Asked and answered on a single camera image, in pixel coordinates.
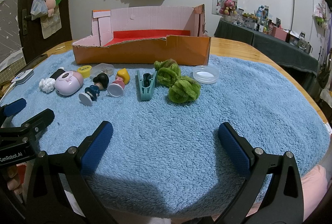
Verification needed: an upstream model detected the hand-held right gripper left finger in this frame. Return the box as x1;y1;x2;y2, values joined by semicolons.
26;121;117;224

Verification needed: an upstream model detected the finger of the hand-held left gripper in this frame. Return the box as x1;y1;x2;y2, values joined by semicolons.
0;108;55;146
0;98;27;121

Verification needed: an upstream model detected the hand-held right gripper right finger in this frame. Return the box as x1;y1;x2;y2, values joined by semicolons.
215;122;304;224

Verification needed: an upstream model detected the black cylinder with white fluff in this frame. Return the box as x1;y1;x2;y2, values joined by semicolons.
49;67;65;79

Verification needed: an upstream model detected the dark-haired doll figurine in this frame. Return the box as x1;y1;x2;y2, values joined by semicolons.
78;74;109;106

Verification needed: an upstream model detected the blonde doll figurine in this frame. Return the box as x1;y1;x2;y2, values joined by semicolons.
107;68;130;97

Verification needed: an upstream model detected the small clear plastic box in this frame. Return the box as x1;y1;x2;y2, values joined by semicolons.
92;63;115;79

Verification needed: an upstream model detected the green plush ball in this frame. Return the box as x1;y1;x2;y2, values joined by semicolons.
168;77;201;104
154;59;181;88

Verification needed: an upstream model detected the orange cardboard box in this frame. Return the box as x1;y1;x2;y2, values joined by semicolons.
72;4;212;66

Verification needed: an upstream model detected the white fluffy ball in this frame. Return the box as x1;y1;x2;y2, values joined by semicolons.
39;78;55;94

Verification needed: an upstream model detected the pink round device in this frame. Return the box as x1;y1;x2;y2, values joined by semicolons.
54;71;84;96

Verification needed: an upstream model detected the yellow cap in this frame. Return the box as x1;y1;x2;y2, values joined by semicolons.
77;65;93;78

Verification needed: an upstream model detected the blue fluffy blanket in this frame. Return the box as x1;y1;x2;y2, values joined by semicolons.
0;50;325;217

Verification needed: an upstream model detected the teal plastic clip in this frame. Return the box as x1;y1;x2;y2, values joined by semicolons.
137;70;158;101

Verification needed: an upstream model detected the clear round plastic lid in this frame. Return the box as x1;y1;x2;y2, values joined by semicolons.
193;65;220;84

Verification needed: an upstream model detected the beige hanging organizer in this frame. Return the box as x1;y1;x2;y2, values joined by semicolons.
35;0;61;39

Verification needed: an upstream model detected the clear plastic bag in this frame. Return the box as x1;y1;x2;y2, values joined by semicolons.
31;0;48;20

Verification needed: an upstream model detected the peach plush toy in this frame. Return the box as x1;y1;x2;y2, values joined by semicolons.
45;0;57;17

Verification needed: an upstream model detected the side table with dark cloth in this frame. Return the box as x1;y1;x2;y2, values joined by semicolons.
214;18;319;77

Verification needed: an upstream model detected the dark brown door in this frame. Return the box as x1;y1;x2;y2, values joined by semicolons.
18;0;73;61

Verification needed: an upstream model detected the pink box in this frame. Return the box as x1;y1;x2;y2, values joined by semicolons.
272;26;289;41

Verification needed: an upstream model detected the row of bottles and jars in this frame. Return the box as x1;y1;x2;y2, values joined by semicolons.
226;5;314;55

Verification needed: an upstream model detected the pink rabbit plush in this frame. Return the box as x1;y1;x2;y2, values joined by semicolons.
219;0;236;16

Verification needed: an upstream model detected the white cabinet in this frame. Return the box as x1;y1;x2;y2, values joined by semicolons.
292;0;323;58

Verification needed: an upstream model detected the white device with cable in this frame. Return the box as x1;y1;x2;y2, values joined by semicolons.
0;68;35;100

